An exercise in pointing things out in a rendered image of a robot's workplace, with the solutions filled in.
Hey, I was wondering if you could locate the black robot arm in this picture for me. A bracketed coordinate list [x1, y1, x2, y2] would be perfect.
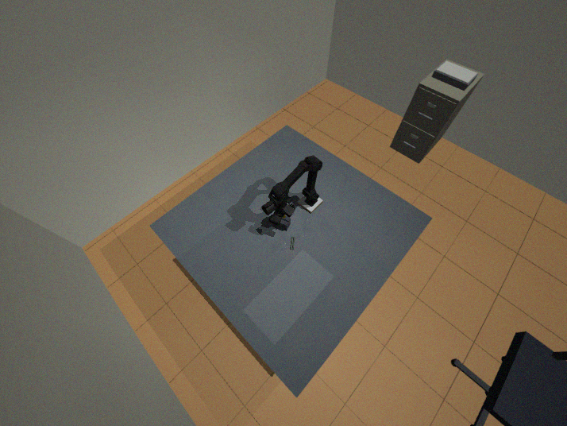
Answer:
[262, 155, 322, 217]

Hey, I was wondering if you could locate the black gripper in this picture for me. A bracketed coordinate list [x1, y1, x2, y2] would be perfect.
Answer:
[269, 196, 291, 225]

